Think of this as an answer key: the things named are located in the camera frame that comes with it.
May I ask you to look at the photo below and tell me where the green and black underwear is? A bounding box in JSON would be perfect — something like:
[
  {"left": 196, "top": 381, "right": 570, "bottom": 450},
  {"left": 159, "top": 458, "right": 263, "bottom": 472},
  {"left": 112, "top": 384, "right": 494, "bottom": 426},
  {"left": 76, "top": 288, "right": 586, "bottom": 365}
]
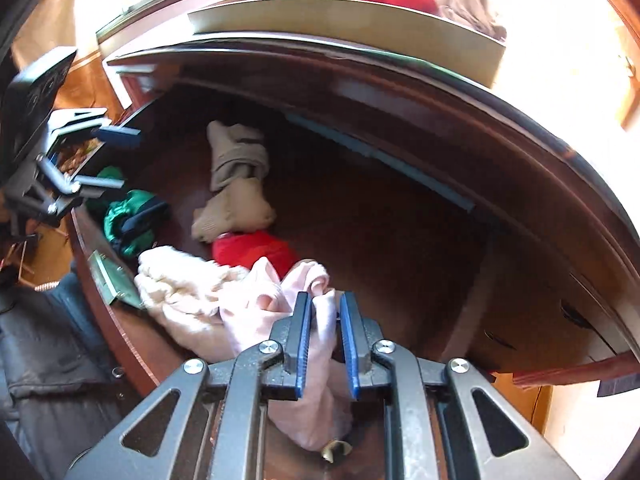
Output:
[{"left": 86, "top": 188, "right": 170, "bottom": 260}]

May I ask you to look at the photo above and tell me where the pale pink underwear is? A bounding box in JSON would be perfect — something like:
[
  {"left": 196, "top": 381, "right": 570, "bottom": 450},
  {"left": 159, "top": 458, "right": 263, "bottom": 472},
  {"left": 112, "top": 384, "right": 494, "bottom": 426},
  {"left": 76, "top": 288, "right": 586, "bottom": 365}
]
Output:
[{"left": 220, "top": 257, "right": 352, "bottom": 452}]

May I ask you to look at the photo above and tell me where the tan underwear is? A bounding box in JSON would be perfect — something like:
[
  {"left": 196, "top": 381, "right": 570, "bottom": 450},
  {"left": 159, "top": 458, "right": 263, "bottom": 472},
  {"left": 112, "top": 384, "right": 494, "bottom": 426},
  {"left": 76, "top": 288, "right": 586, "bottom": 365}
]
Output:
[{"left": 191, "top": 120, "right": 276, "bottom": 243}]

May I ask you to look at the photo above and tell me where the beige dotted underwear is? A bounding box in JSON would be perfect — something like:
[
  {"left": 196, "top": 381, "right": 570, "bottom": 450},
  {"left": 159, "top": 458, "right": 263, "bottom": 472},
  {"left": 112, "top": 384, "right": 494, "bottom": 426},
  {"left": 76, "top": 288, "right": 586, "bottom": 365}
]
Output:
[{"left": 435, "top": 0, "right": 506, "bottom": 42}]

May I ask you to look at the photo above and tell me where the red garment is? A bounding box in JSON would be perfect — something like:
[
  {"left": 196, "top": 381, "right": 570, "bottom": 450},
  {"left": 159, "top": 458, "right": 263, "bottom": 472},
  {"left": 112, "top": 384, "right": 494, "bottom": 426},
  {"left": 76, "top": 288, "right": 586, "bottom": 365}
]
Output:
[{"left": 212, "top": 230, "right": 299, "bottom": 278}]

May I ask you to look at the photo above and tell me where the cream white underwear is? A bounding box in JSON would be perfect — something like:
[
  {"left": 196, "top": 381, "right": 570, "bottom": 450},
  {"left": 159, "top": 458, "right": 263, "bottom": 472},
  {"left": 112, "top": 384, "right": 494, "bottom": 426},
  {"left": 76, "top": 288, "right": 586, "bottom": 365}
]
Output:
[{"left": 134, "top": 246, "right": 248, "bottom": 363}]

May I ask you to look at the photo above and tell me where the dark wooden drawer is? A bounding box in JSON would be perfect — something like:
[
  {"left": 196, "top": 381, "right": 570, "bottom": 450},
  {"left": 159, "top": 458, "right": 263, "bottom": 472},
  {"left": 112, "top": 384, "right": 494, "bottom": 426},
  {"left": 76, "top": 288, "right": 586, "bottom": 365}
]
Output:
[{"left": 82, "top": 86, "right": 490, "bottom": 361}]

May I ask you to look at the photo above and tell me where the dark trousers leg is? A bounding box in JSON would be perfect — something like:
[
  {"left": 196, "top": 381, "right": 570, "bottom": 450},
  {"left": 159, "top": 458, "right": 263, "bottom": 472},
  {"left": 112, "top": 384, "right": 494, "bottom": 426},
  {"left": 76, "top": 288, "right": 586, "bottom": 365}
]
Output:
[{"left": 1, "top": 273, "right": 141, "bottom": 479}]

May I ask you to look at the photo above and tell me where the dark wooden dresser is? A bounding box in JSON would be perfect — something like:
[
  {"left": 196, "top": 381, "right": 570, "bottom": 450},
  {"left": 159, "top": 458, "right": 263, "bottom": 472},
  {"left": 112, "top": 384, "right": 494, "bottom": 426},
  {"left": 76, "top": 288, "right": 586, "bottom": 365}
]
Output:
[{"left": 108, "top": 34, "right": 639, "bottom": 376}]

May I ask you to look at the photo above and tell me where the shallow cardboard tray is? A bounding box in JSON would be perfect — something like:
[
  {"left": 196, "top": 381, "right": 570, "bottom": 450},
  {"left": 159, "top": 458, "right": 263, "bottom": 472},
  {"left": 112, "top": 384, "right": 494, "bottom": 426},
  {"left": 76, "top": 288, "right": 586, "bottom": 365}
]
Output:
[{"left": 189, "top": 0, "right": 506, "bottom": 87}]

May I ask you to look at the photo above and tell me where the black camera box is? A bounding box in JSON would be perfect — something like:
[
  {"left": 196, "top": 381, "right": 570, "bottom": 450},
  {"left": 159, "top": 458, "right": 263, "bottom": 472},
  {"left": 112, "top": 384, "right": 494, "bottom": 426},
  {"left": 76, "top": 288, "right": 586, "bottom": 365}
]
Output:
[{"left": 1, "top": 46, "right": 77, "bottom": 180}]

